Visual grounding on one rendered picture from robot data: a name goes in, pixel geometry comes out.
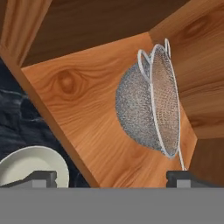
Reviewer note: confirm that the silver mesh tea strainer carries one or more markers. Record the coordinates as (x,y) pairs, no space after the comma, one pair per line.
(145,108)

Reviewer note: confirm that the white bowl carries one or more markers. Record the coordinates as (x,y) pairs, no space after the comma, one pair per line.
(26,164)

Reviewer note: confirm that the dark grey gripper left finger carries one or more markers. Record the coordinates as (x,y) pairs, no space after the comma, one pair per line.
(43,178)

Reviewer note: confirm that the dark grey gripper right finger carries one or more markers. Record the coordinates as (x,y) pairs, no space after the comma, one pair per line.
(182,177)

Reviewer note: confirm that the wooden cabinet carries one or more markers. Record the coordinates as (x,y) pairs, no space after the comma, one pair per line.
(96,87)

